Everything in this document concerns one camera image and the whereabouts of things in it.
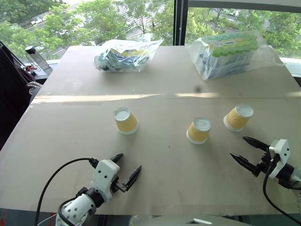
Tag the yellow paper cup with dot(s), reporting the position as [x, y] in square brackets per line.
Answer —
[125, 123]
[236, 118]
[198, 133]

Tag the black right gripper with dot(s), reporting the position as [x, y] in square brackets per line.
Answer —
[264, 162]

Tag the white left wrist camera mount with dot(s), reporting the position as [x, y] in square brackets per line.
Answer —
[104, 175]

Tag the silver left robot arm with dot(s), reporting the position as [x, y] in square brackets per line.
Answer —
[76, 209]

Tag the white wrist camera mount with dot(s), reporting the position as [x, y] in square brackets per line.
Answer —
[281, 154]
[104, 175]

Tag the clear bag of green-capped bottles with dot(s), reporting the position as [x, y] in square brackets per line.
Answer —
[225, 54]

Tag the clear bag of blue packets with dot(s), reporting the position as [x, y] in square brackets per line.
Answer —
[124, 57]

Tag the black window frame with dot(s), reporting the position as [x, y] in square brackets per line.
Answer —
[180, 23]

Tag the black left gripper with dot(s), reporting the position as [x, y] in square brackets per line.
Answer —
[117, 186]

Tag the red object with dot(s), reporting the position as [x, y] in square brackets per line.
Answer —
[3, 218]

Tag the clear bottle with black lid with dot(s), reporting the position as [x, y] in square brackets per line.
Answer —
[37, 58]

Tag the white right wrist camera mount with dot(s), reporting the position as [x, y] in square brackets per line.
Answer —
[281, 154]

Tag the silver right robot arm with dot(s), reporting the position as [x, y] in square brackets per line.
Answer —
[288, 176]

